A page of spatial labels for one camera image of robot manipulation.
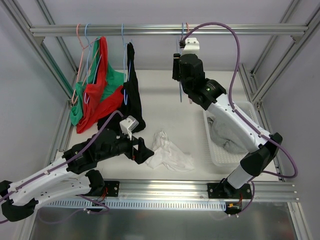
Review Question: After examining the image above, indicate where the blue hanger of white top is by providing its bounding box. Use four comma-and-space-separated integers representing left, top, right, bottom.
176, 22, 185, 103

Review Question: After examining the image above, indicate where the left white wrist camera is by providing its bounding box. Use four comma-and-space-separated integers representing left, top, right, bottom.
119, 115, 139, 140

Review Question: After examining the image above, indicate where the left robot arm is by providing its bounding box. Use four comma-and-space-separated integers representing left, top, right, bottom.
0, 129, 154, 222

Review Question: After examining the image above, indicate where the white plastic basket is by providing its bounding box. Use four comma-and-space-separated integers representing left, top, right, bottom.
202, 101, 259, 168

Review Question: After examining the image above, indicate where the white tank top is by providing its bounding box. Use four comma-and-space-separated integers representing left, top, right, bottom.
145, 130, 195, 173

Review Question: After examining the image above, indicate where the aluminium frame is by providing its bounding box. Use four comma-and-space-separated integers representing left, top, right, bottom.
0, 0, 320, 240

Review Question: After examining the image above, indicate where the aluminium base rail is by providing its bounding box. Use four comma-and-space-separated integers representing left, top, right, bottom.
29, 177, 301, 202

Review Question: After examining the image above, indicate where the red tank top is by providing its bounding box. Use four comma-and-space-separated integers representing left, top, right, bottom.
76, 36, 124, 134

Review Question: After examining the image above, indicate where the blue hanger of black top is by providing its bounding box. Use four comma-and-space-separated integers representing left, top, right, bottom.
121, 23, 130, 106

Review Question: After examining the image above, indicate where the aluminium hanging rail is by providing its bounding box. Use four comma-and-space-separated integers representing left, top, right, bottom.
29, 23, 309, 37

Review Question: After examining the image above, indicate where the white slotted cable duct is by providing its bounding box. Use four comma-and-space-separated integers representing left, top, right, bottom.
46, 198, 227, 212

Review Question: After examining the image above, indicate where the black tank top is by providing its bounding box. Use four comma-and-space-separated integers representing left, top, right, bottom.
97, 42, 146, 133

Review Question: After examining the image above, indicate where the blue hanger of red top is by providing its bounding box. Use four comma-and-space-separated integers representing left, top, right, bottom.
83, 23, 103, 103

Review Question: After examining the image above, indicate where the grey tank top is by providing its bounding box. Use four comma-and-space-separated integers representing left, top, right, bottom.
206, 115, 247, 154

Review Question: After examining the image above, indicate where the green tank top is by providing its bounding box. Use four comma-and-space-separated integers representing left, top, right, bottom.
69, 36, 125, 133

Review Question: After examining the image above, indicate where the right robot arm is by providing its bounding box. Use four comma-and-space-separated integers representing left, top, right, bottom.
172, 53, 283, 199

